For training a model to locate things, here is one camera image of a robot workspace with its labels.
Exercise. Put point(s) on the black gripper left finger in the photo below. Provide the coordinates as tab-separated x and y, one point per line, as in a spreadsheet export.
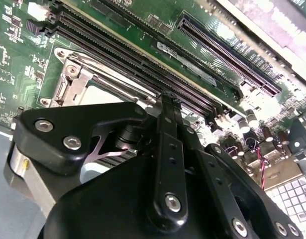
68	117

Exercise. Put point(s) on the thin metal locking lever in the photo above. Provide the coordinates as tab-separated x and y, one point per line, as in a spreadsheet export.
113	73

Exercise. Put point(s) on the silver topped CPU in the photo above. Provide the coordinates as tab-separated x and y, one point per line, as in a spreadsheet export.
105	95

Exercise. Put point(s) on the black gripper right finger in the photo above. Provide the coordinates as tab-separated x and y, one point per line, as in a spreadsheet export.
217	174

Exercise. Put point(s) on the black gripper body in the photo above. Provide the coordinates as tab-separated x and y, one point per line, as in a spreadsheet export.
105	211

